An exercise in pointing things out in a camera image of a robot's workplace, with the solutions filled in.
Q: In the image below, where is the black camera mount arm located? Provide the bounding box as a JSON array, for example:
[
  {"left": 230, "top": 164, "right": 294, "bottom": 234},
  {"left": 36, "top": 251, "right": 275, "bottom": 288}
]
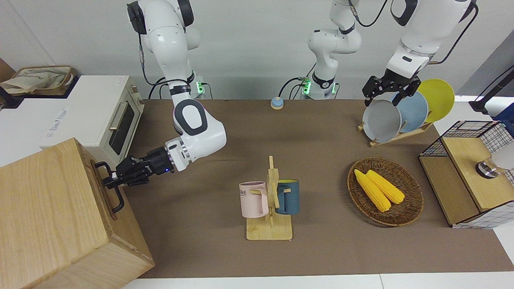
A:
[{"left": 469, "top": 66, "right": 514, "bottom": 113}]

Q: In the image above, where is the yellow plate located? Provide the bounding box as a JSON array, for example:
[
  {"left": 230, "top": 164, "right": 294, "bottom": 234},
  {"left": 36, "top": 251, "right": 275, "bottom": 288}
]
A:
[{"left": 418, "top": 79, "right": 455, "bottom": 123}]

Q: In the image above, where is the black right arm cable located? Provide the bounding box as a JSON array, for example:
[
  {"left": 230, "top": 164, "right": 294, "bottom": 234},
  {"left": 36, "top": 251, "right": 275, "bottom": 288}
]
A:
[{"left": 138, "top": 32, "right": 177, "bottom": 100}]

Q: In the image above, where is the white object with silver ring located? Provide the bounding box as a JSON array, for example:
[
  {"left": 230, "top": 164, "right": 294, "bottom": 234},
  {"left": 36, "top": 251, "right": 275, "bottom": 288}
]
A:
[{"left": 476, "top": 142, "right": 514, "bottom": 179}]

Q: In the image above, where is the wooden plate rack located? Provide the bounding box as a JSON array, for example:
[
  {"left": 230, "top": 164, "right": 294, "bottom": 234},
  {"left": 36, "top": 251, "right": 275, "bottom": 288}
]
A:
[{"left": 357, "top": 120, "right": 434, "bottom": 148}]

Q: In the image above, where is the grey plate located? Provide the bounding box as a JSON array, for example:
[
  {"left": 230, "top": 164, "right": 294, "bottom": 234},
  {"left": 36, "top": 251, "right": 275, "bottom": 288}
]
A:
[{"left": 362, "top": 99, "right": 402, "bottom": 143}]

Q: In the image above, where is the black metal drawer handle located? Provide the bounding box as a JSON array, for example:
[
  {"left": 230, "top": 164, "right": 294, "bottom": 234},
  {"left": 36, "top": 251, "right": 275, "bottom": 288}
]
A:
[{"left": 94, "top": 161, "right": 126, "bottom": 214}]

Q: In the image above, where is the brown wicker basket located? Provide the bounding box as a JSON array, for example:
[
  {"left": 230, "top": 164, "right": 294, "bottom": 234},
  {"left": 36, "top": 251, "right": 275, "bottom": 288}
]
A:
[{"left": 347, "top": 157, "right": 424, "bottom": 227}]

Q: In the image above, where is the pink mug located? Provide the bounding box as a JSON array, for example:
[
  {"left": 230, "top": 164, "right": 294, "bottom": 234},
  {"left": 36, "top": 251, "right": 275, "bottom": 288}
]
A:
[{"left": 239, "top": 181, "right": 269, "bottom": 218}]

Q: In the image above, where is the wooden mug rack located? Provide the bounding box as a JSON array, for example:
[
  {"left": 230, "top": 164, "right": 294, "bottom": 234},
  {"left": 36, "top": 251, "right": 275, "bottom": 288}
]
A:
[{"left": 246, "top": 156, "right": 294, "bottom": 241}]

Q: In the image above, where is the dark blue object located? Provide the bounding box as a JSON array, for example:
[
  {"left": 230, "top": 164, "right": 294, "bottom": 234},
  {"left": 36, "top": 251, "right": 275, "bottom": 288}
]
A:
[{"left": 495, "top": 114, "right": 514, "bottom": 139}]

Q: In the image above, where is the light wooden drawer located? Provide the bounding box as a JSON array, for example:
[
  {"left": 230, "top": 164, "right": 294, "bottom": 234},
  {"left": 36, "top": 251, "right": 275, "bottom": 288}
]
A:
[{"left": 75, "top": 138, "right": 155, "bottom": 265}]

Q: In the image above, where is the brown cardboard box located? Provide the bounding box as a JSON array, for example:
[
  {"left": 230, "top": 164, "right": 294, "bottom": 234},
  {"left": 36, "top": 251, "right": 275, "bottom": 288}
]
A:
[{"left": 0, "top": 58, "right": 16, "bottom": 83}]

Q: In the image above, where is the short yellow corn cob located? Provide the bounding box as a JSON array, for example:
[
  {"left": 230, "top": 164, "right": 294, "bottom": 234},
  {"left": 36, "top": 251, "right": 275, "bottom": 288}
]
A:
[{"left": 365, "top": 169, "right": 405, "bottom": 204}]

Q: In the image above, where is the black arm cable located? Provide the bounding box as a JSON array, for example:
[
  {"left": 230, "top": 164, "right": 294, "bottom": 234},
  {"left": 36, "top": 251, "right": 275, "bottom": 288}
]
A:
[
  {"left": 349, "top": 0, "right": 479, "bottom": 65},
  {"left": 138, "top": 32, "right": 177, "bottom": 100}
]

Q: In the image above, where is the long yellow corn cob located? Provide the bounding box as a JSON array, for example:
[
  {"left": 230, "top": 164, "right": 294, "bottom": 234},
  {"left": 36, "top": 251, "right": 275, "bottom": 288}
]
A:
[{"left": 353, "top": 169, "right": 392, "bottom": 212}]

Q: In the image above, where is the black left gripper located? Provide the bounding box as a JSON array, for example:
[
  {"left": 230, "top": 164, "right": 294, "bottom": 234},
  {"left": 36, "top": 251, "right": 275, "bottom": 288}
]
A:
[{"left": 363, "top": 69, "right": 421, "bottom": 107}]

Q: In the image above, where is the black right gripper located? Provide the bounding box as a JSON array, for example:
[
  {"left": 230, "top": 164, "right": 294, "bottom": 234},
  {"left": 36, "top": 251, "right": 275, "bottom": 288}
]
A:
[{"left": 104, "top": 145, "right": 175, "bottom": 189}]

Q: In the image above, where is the black flat tray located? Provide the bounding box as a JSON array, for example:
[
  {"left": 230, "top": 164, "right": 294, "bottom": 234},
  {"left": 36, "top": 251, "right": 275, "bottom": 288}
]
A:
[{"left": 0, "top": 74, "right": 81, "bottom": 110}]

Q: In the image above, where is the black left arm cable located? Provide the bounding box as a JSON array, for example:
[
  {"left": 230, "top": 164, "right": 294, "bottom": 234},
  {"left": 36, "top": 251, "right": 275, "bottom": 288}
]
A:
[{"left": 349, "top": 0, "right": 479, "bottom": 65}]

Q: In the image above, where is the dark blue mug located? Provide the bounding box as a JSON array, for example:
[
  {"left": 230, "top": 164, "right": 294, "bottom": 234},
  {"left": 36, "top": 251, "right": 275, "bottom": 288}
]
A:
[{"left": 275, "top": 179, "right": 300, "bottom": 215}]

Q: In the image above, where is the light blue plate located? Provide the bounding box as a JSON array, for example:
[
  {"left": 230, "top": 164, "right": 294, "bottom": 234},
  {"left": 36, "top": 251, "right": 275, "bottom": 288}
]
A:
[{"left": 392, "top": 92, "right": 429, "bottom": 134}]

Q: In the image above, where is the brown table mat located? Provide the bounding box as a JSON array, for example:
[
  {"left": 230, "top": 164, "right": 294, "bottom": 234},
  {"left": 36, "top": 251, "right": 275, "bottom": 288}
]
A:
[{"left": 120, "top": 99, "right": 514, "bottom": 279}]

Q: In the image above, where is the white toaster oven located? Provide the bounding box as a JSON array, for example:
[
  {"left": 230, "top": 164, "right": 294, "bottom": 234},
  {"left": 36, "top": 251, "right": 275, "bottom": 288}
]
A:
[{"left": 39, "top": 75, "right": 145, "bottom": 161}]

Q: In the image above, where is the wooden shelf with wire mesh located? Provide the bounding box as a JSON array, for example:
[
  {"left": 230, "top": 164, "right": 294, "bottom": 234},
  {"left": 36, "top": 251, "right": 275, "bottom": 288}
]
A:
[{"left": 418, "top": 120, "right": 514, "bottom": 229}]

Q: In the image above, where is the light wooden cabinet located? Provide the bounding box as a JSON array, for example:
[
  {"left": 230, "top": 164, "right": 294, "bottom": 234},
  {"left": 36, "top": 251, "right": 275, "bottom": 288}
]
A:
[{"left": 0, "top": 138, "right": 156, "bottom": 289}]

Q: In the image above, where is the black base power cable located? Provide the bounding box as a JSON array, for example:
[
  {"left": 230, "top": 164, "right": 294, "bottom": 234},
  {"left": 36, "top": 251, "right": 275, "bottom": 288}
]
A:
[{"left": 279, "top": 76, "right": 318, "bottom": 101}]

